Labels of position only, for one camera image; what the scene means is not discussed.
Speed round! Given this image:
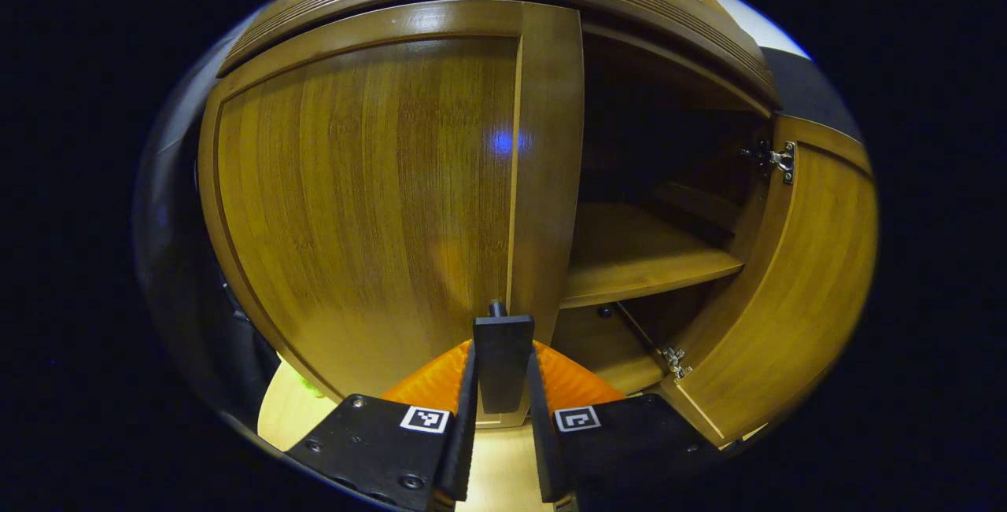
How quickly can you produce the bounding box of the wooden inner shelf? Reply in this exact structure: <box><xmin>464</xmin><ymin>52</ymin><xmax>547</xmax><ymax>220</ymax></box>
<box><xmin>560</xmin><ymin>199</ymin><xmax>745</xmax><ymax>310</ymax></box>

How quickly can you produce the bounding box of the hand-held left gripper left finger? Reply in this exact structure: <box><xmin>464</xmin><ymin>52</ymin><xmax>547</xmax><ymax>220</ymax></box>
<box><xmin>283</xmin><ymin>339</ymin><xmax>481</xmax><ymax>512</ymax></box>

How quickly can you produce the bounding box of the black door handle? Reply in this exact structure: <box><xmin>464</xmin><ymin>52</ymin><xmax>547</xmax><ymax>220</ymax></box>
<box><xmin>472</xmin><ymin>300</ymin><xmax>536</xmax><ymax>415</ymax></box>

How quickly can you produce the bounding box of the black backdrop cloth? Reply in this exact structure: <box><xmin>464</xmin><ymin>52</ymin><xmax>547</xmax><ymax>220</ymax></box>
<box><xmin>132</xmin><ymin>9</ymin><xmax>864</xmax><ymax>426</ymax></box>

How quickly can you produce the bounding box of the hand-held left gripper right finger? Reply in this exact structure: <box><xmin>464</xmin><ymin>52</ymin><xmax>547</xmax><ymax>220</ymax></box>
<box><xmin>526</xmin><ymin>341</ymin><xmax>729</xmax><ymax>512</ymax></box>

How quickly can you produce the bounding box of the wooden shoe cabinet door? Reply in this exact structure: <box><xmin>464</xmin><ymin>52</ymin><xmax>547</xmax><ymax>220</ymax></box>
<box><xmin>659</xmin><ymin>115</ymin><xmax>880</xmax><ymax>448</ymax></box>
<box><xmin>197</xmin><ymin>0</ymin><xmax>587</xmax><ymax>428</ymax></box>

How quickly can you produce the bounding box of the metal door hinge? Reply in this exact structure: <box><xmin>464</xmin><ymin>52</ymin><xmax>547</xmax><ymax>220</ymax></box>
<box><xmin>661</xmin><ymin>347</ymin><xmax>693</xmax><ymax>381</ymax></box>
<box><xmin>740</xmin><ymin>141</ymin><xmax>797</xmax><ymax>185</ymax></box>

